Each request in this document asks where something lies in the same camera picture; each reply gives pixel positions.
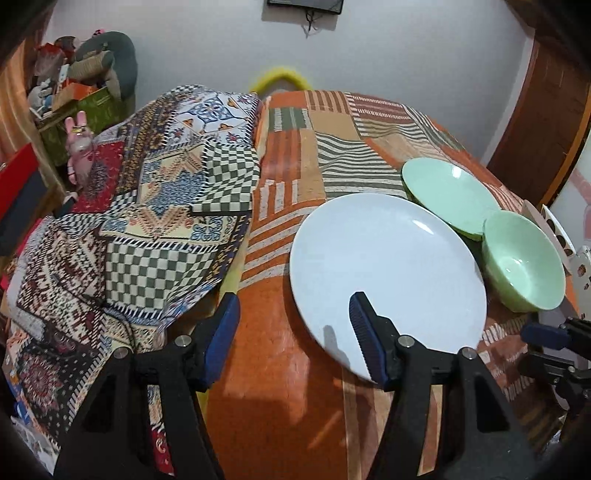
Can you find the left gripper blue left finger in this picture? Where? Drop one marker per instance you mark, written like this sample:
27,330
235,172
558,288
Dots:
110,436

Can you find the red box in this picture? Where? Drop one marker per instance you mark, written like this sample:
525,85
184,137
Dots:
14,175

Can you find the small black wall monitor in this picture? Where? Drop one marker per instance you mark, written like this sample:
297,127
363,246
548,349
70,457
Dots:
333,7

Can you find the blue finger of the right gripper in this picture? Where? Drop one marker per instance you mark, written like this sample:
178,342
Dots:
547,336

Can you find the grey plush toy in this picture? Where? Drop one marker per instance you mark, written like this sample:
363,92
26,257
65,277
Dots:
108,58

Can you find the brown wooden door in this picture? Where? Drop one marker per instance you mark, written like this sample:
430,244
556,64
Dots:
546,128

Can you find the light green bowl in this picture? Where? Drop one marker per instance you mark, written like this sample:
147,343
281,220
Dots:
522,264

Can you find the white plate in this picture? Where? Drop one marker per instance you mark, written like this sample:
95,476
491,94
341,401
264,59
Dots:
412,266

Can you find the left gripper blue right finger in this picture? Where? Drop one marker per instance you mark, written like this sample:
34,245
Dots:
480,436

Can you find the orange striped patchwork blanket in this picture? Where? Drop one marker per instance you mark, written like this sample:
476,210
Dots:
291,402

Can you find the pink bunny toy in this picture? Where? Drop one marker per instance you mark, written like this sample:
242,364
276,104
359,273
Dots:
80,149

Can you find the white bowl with brown dots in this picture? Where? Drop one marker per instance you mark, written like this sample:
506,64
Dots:
576,263

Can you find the checkered patterned quilt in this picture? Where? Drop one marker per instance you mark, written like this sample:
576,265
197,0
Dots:
163,213

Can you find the light green plate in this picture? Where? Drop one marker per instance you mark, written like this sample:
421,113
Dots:
451,193

